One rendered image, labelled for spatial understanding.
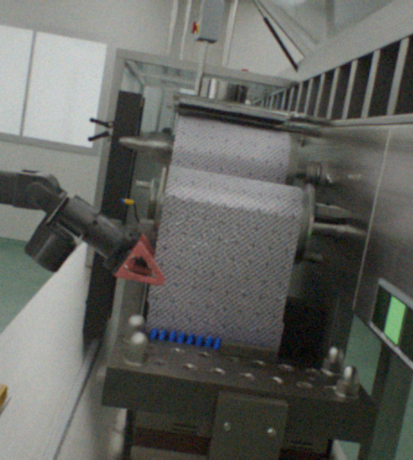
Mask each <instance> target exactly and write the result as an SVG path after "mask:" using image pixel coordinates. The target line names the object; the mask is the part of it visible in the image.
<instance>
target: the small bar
mask: <svg viewBox="0 0 413 460"><path fill-rule="evenodd" d="M219 350H220V353H224V354H231V356H237V357H243V358H255V359H261V360H267V361H274V362H277V354H278V350H277V347H271V346H264V345H259V344H253V343H247V342H240V341H229V340H222V339H221V341H220V346H219Z"/></svg>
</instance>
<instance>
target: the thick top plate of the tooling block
mask: <svg viewBox="0 0 413 460"><path fill-rule="evenodd" d="M123 338H124V334H123V333H117V336H116V339H115V342H114V345H113V348H112V351H111V353H110V359H109V362H108V365H106V369H105V377H104V382H103V387H102V394H101V406H109V407H115V408H121V409H128V410H134V411H147V412H152V413H159V415H165V416H172V417H179V418H184V419H192V420H203V421H210V422H214V418H215V408H216V404H217V398H218V393H219V390H222V391H228V392H235V393H241V394H247V395H253V396H259V397H266V398H272V399H278V400H284V401H287V402H288V404H289V409H288V413H287V419H286V423H285V427H284V432H287V433H294V434H299V436H306V437H313V438H324V439H331V440H337V441H344V442H351V443H357V444H363V445H371V440H372V435H373V427H374V423H375V419H376V414H377V410H378V407H377V405H376V404H375V402H374V401H373V399H372V398H371V396H370V394H369V393H368V392H367V391H366V390H365V389H364V388H363V386H362V385H361V384H360V382H359V381H358V383H359V387H358V391H357V393H358V398H357V399H347V398H342V397H340V396H338V394H336V393H335V392H334V389H335V388H336V386H337V381H338V379H340V376H330V374H327V373H324V372H322V371H321V367H322V365H318V364H313V363H307V362H300V361H294V360H288V359H281V358H278V359H277V362H274V361H267V360H261V359H255V358H243V357H237V356H231V354H224V353H220V350H219V349H215V348H209V347H202V346H197V345H191V344H184V343H178V342H172V341H160V340H155V339H148V338H147V339H148V349H149V350H150V351H149V358H148V362H149V364H148V365H147V366H144V367H135V366H131V365H129V364H126V363H124V361H123V359H124V357H125V354H126V349H127V347H129V346H130V344H128V343H125V342H124V341H123V340H122V339H123Z"/></svg>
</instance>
